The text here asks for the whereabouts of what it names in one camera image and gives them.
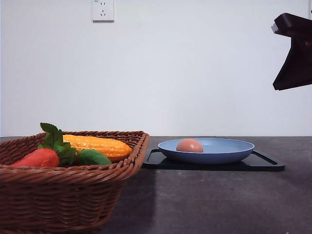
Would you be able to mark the dark plate-side gripper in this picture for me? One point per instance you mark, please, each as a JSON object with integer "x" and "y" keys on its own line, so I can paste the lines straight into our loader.
{"x": 297, "y": 71}

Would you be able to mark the blue round plate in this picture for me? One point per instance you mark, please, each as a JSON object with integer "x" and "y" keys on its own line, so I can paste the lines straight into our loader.
{"x": 215, "y": 151}

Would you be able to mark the brown egg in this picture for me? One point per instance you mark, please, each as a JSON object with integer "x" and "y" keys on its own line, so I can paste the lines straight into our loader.
{"x": 189, "y": 145}

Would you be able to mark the brown wicker basket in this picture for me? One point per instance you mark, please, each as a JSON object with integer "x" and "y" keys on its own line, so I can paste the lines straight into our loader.
{"x": 64, "y": 199}

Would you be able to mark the black serving tray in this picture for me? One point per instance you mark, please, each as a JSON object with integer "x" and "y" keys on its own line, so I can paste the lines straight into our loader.
{"x": 254, "y": 161}

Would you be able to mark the green toy vegetable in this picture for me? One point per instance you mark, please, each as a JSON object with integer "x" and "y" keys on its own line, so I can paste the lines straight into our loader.
{"x": 92, "y": 157}

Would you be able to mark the yellow toy corn cob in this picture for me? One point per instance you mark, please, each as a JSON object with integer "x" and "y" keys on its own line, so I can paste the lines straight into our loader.
{"x": 111, "y": 149}

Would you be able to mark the green carrot leaves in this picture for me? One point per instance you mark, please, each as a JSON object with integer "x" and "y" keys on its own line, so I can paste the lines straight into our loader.
{"x": 54, "y": 141}

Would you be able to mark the red toy carrot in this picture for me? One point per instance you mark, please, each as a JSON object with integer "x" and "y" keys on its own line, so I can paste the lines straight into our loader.
{"x": 39, "y": 158}

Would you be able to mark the white wall socket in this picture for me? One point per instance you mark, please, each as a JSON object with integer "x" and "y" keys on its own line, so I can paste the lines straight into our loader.
{"x": 103, "y": 11}

